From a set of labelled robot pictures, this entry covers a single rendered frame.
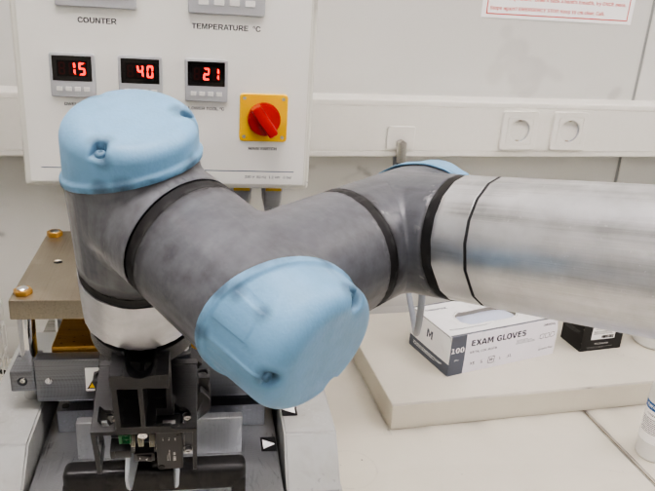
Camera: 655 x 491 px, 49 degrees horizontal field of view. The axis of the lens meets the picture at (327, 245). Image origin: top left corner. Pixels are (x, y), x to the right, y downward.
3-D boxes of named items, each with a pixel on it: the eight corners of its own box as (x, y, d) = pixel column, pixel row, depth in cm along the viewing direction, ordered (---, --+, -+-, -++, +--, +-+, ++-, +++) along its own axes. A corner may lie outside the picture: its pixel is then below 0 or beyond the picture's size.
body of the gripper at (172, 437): (94, 479, 51) (73, 374, 43) (105, 383, 58) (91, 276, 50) (201, 473, 53) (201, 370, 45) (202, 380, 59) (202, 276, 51)
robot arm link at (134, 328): (84, 227, 47) (210, 227, 48) (92, 277, 50) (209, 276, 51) (68, 310, 42) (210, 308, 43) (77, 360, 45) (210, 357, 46)
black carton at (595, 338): (559, 336, 133) (566, 303, 130) (599, 332, 135) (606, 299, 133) (579, 352, 128) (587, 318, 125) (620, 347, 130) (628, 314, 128)
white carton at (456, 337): (407, 343, 127) (411, 305, 124) (510, 323, 136) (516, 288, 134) (446, 377, 117) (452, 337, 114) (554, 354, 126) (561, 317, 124)
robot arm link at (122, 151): (111, 181, 33) (19, 103, 37) (127, 338, 40) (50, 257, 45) (241, 129, 38) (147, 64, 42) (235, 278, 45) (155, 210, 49)
